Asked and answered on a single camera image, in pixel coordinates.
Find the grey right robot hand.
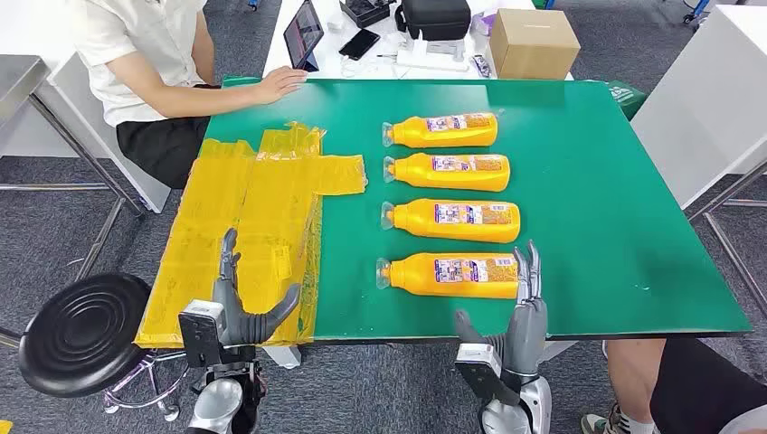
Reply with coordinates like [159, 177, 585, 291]
[453, 241, 549, 379]

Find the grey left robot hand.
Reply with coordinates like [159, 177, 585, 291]
[211, 228, 301, 347]

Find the orange detergent bottle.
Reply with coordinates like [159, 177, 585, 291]
[381, 112, 499, 149]
[383, 153, 512, 193]
[375, 251, 521, 300]
[380, 198, 521, 244]

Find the white table foot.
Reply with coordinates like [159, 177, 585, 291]
[263, 345, 303, 370]
[526, 341, 580, 363]

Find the black round stool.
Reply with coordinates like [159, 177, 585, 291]
[17, 272, 184, 422]

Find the person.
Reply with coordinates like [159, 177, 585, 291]
[581, 338, 767, 434]
[69, 0, 309, 191]

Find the green bin with white print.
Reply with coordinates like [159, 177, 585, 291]
[605, 80, 649, 121]

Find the white desk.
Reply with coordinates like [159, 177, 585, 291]
[262, 0, 575, 82]

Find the brown cardboard box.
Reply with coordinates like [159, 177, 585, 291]
[489, 8, 582, 81]

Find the white power strip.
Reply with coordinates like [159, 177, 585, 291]
[395, 31, 470, 73]

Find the white side table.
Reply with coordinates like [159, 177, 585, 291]
[630, 5, 767, 211]

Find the dark tablet on stand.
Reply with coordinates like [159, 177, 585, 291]
[283, 0, 326, 73]

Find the black smartphone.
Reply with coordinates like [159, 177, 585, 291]
[338, 28, 382, 61]

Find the purple plastic packet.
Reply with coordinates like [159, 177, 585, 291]
[469, 12, 498, 36]

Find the black carrying case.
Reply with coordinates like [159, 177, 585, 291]
[394, 0, 473, 42]

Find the black open tray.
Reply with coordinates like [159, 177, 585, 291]
[338, 0, 397, 29]

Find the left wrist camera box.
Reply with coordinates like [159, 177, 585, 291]
[178, 299, 226, 368]

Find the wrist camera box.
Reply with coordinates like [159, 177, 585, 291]
[178, 299, 226, 368]
[454, 343, 521, 407]

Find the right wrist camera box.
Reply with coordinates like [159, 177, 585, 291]
[454, 343, 521, 407]

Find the metal table frame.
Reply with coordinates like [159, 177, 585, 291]
[686, 161, 767, 318]

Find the steel bench frame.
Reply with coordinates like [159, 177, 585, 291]
[0, 54, 148, 283]

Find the blue trolley frame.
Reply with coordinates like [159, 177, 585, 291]
[683, 0, 715, 25]

